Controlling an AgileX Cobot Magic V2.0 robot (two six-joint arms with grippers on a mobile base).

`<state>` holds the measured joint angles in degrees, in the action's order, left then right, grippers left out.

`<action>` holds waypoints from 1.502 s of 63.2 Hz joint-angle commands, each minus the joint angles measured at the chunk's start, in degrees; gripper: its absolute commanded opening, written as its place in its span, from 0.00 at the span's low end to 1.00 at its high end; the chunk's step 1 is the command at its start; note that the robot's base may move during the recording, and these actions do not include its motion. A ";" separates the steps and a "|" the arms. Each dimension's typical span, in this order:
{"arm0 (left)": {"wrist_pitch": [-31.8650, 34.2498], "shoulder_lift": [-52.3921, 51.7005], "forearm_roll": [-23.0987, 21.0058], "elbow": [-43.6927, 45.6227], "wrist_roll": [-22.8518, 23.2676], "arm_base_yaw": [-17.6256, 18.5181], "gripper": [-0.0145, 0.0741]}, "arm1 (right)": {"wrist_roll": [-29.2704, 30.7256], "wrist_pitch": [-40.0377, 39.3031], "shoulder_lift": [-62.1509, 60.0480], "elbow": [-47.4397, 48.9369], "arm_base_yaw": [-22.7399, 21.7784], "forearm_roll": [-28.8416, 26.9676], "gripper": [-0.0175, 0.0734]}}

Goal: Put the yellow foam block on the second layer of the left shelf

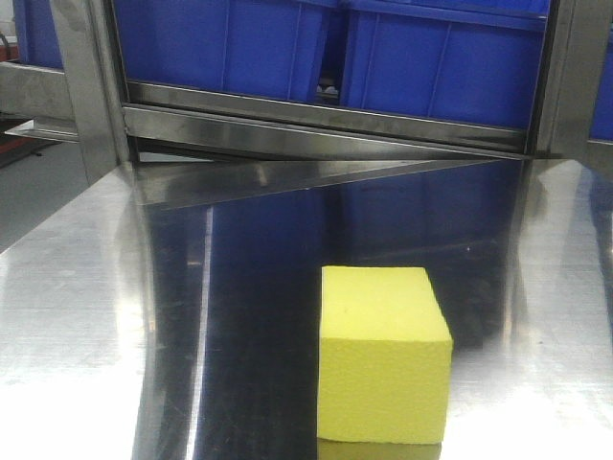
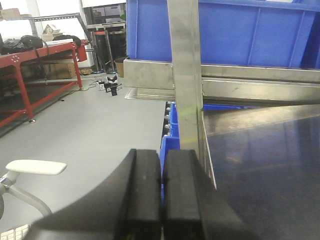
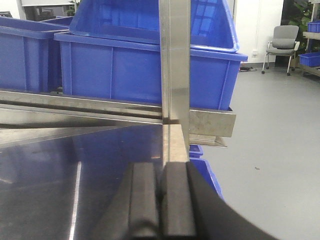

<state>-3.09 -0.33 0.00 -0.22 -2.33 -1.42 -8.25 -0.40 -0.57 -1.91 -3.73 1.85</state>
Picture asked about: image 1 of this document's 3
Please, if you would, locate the blue bin far left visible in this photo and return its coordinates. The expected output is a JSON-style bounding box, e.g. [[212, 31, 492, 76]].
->
[[12, 0, 63, 69]]

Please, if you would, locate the blue plastic bin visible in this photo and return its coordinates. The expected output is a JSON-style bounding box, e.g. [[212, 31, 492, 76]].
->
[[340, 1, 546, 128], [114, 1, 338, 103]]

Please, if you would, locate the blue plastic bin left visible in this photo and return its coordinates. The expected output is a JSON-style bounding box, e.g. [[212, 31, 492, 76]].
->
[[114, 1, 338, 103]]

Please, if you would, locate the yellow foam block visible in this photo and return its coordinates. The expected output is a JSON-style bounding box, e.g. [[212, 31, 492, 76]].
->
[[317, 265, 453, 445]]

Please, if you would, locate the blue bin far right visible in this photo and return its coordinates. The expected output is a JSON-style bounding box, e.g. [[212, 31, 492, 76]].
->
[[590, 42, 613, 141]]

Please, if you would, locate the blue plastic bin right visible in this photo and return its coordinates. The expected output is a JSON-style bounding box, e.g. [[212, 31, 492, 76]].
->
[[340, 1, 546, 128]]

